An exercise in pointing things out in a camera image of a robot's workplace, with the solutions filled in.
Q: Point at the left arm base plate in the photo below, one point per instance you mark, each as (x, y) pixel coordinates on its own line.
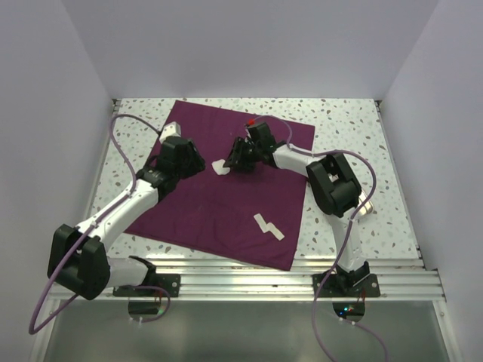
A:
(166, 284)

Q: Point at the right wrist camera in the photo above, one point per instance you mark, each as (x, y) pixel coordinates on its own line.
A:
(250, 128)

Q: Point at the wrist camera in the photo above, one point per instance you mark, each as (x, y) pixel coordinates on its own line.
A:
(250, 128)
(172, 129)

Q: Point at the stainless steel tray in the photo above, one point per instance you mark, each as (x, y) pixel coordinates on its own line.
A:
(366, 207)

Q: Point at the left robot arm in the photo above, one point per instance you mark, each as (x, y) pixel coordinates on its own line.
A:
(79, 260)

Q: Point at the white gauze pad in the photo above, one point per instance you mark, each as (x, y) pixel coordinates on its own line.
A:
(219, 167)

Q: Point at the purple cloth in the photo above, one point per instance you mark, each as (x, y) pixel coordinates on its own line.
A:
(215, 214)

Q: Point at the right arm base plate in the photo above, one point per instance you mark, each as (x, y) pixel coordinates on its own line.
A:
(350, 285)

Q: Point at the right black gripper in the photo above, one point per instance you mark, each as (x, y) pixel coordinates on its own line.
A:
(236, 158)

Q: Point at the white zigzag tape strip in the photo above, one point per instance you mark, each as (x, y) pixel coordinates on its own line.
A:
(268, 227)

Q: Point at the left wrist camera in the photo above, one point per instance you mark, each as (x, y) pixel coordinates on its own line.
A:
(172, 129)

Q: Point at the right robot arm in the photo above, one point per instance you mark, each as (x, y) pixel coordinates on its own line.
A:
(335, 187)

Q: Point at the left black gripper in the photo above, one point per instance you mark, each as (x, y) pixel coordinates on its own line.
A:
(197, 164)

